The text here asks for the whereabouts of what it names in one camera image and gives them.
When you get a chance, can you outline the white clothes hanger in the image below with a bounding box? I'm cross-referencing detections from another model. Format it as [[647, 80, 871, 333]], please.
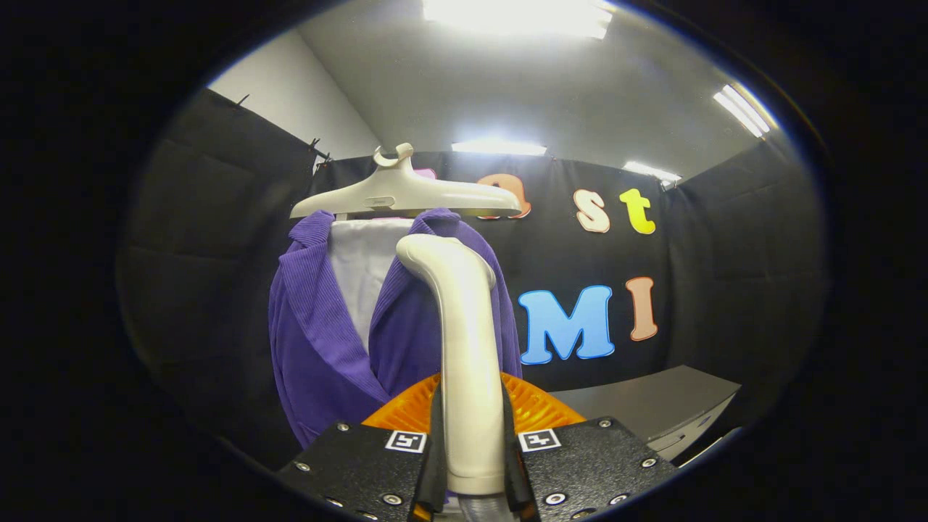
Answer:
[[290, 143, 523, 220]]

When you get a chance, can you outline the large ceiling light panel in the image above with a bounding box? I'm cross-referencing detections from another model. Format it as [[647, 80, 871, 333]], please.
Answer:
[[423, 0, 613, 41]]

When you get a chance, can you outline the purple corduroy jacket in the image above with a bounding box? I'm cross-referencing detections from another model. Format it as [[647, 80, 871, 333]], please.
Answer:
[[268, 208, 523, 450]]

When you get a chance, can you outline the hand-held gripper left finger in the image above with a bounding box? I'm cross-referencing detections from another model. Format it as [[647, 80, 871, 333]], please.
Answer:
[[275, 373, 447, 522]]

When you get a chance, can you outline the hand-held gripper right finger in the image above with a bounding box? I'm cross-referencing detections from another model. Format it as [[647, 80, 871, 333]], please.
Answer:
[[500, 372, 679, 522]]

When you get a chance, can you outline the white garment steamer head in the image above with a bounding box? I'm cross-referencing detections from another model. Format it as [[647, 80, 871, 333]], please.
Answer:
[[396, 233, 508, 496]]

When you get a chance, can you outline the grey cabinet with dark top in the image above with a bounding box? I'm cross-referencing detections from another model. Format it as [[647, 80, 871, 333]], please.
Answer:
[[551, 365, 742, 465]]

